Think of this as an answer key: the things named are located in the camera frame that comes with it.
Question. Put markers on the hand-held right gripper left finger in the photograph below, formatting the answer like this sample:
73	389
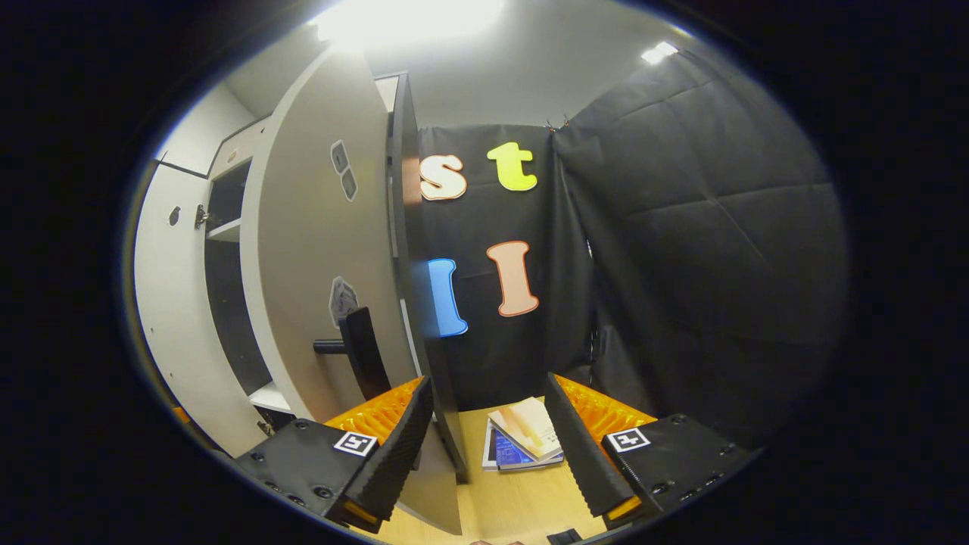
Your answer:
401	446

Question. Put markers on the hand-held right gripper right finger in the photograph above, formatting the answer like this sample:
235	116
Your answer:
579	446

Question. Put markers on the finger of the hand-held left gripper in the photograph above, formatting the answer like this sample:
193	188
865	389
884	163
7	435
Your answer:
181	415

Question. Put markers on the white shoe cabinet door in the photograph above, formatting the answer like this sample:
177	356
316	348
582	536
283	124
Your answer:
310	242
174	303

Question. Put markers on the white shoe cabinet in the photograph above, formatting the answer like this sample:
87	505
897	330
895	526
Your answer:
405	227

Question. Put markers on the white cabinet drawer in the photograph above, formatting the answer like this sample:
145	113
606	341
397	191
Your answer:
235	151

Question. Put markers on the beige book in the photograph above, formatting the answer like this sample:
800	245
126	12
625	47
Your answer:
530	428

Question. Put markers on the blue book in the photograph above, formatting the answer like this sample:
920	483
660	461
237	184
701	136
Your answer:
507	454

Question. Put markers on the black backdrop cloth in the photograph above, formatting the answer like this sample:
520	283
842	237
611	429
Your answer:
681	265

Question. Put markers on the ceiling light panel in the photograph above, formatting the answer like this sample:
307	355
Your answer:
409	19
658	53

